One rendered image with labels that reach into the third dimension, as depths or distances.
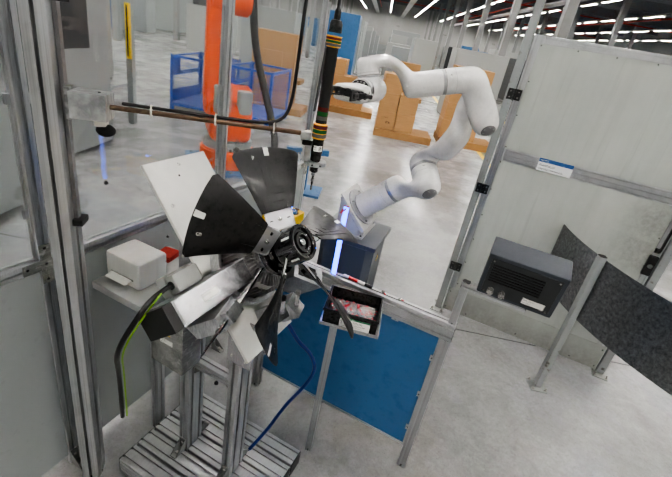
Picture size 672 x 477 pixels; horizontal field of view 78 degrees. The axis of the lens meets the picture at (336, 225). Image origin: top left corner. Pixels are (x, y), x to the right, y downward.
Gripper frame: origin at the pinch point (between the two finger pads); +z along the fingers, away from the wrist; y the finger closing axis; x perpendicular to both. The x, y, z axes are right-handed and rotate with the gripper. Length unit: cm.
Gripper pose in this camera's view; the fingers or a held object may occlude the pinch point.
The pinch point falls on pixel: (340, 93)
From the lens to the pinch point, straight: 133.7
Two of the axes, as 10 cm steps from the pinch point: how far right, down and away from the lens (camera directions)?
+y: -8.9, -3.1, 3.5
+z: -4.4, 3.1, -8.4
